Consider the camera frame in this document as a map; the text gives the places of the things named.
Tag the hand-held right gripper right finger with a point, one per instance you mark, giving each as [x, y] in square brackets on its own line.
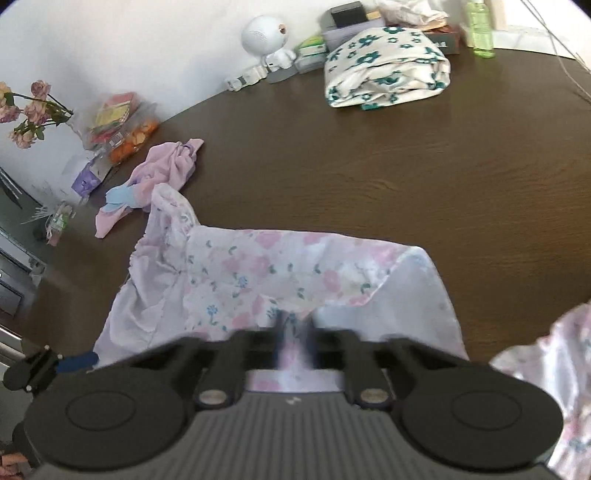
[323, 344]

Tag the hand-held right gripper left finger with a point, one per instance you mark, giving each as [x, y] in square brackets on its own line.
[265, 344]

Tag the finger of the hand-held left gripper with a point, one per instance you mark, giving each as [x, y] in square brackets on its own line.
[76, 362]

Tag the pink floral dress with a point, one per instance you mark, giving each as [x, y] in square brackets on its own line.
[258, 272]

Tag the grey shelf unit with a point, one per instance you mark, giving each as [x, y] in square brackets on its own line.
[14, 277]

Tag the white twig decoration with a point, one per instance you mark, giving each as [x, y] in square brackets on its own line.
[37, 214]

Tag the purple tissue box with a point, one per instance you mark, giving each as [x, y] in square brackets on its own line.
[85, 182]

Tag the pink and purple garment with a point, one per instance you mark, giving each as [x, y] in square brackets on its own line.
[161, 166]

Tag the translucent flower vase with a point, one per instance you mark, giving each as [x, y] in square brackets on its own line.
[81, 131]

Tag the plastic bag of snacks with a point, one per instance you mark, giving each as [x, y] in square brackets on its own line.
[113, 113]

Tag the artificial pink roses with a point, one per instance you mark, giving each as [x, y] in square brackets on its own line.
[37, 110]

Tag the small white device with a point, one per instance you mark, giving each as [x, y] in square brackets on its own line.
[244, 77]

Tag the folded white green-flowered cloth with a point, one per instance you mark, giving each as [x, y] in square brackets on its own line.
[383, 69]

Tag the stack of green boxes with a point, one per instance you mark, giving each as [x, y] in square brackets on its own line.
[311, 46]

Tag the white robot toy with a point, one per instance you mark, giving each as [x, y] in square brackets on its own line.
[261, 34]

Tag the grey box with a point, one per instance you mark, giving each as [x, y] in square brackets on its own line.
[337, 34]

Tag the dark brown box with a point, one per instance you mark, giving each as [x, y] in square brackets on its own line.
[445, 39]

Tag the small black box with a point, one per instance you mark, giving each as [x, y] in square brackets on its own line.
[348, 14]

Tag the crumpled white cloth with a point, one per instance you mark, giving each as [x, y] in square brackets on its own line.
[406, 11]

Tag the green spray bottle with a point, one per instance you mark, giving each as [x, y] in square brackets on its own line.
[480, 32]

